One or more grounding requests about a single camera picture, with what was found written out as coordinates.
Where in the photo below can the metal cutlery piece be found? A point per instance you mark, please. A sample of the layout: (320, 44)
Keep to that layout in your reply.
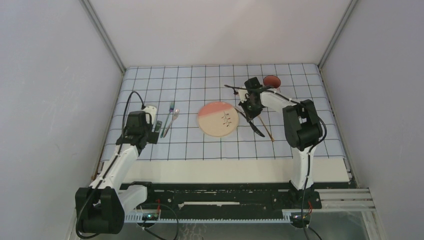
(252, 125)

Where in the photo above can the pink patterned mug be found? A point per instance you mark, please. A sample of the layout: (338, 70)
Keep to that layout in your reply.
(272, 81)

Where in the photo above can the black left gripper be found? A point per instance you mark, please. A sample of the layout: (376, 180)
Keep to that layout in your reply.
(155, 134)

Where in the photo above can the metal spoon wooden handle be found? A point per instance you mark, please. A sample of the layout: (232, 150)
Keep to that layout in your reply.
(267, 130)

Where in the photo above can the white checked tablecloth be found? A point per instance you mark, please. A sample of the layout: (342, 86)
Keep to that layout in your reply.
(199, 107)

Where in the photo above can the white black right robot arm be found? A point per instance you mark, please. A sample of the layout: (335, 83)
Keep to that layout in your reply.
(302, 126)

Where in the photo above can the iridescent rainbow fork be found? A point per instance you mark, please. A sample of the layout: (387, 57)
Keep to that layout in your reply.
(170, 111)

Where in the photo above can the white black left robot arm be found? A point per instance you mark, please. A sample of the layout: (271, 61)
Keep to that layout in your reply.
(100, 207)

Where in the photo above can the silver metal fork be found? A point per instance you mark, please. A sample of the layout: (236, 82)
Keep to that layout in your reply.
(175, 115)

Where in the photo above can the cream pink branch plate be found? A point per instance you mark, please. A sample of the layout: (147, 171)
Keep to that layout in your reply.
(217, 119)

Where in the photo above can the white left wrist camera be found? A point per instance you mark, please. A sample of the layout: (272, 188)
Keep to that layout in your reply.
(150, 114)

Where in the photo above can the white slotted cable duct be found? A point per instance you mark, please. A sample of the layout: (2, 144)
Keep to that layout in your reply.
(168, 217)

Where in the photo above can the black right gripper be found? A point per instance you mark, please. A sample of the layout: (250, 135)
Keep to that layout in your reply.
(250, 115)

